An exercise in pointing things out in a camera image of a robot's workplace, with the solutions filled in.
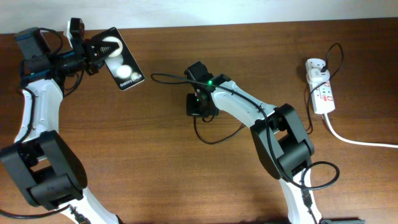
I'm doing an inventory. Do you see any black Galaxy smartphone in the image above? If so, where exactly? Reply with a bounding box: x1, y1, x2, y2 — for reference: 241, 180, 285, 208
92, 27, 145, 91

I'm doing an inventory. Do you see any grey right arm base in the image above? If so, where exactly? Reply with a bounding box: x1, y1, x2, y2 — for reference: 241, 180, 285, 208
320, 219, 366, 224

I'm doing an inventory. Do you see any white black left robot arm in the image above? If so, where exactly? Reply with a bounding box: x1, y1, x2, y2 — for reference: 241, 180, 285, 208
1, 19, 121, 223

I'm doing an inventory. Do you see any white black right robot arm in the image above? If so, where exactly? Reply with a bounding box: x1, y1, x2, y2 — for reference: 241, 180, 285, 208
184, 62, 323, 223

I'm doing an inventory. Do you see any white USB charger adapter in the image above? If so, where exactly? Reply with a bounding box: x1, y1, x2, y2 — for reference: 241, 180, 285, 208
307, 68, 330, 84

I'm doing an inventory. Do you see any white power strip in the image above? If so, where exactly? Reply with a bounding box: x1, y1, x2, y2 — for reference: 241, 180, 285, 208
305, 58, 335, 114

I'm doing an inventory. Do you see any white power strip cord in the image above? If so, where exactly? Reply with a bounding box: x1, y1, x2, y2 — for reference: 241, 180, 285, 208
322, 113, 398, 149

